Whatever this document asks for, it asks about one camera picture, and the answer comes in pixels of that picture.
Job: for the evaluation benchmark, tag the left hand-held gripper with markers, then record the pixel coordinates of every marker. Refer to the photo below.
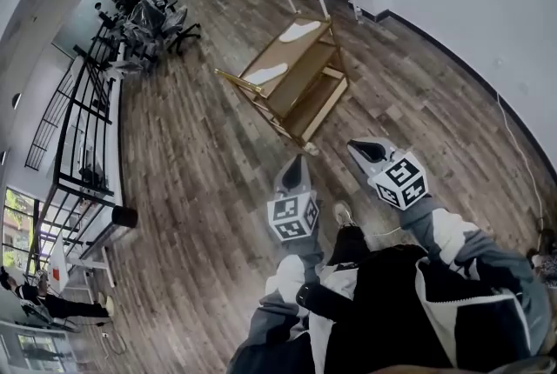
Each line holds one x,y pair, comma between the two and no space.
291,215

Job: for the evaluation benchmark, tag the person's beige shoe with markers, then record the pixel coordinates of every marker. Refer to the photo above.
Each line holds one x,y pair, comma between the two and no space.
343,213

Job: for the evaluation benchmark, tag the large glass window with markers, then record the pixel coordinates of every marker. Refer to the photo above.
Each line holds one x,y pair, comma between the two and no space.
19,224

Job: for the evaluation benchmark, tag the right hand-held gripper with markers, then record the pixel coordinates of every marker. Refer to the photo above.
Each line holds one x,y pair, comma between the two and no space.
402,181

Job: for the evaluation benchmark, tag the person's black white jacket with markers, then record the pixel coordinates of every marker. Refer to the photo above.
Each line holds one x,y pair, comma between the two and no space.
391,315

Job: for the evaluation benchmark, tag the white desk with red sign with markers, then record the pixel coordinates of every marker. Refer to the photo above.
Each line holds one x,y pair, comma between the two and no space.
58,261

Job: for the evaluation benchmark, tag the clear bottle by table leg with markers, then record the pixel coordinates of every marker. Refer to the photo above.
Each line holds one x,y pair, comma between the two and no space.
359,13

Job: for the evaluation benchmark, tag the black waste bin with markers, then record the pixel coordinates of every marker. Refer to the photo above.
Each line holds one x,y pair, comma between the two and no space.
125,216

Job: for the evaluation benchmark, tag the wooden shoe rack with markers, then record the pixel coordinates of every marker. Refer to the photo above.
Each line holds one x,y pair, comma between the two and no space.
300,59

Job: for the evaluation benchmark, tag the black white patterned cloth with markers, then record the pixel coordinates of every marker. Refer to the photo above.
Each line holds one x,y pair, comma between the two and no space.
546,263

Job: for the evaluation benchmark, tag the pale plastic-wrapped chair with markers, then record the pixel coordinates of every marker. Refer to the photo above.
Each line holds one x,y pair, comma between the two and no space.
126,68

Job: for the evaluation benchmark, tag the black metal railing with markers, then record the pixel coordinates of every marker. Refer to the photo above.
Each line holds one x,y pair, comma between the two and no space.
87,185

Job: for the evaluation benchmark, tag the person's right forearm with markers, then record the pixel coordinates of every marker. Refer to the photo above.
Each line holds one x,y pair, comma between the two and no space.
444,233

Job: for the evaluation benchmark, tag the person's left forearm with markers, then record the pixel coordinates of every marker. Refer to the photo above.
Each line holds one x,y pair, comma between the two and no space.
296,272

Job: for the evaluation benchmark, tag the person's black trouser leg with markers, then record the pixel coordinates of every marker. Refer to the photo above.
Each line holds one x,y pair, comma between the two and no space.
350,242

